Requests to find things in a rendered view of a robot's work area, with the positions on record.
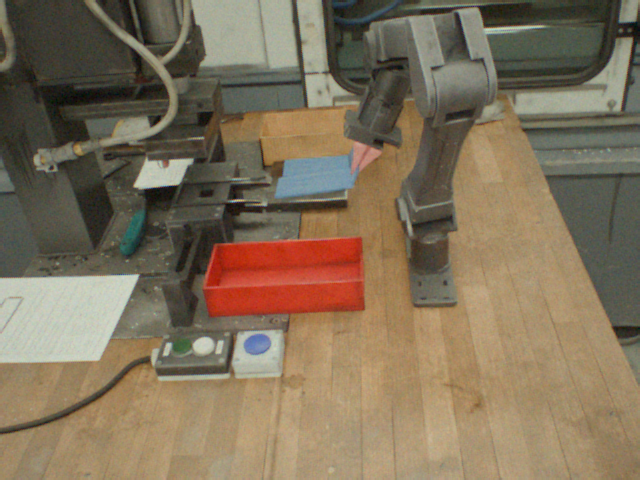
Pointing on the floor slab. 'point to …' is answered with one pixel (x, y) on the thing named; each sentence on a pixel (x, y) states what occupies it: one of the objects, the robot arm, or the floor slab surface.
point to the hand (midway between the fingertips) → (354, 170)
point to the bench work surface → (375, 357)
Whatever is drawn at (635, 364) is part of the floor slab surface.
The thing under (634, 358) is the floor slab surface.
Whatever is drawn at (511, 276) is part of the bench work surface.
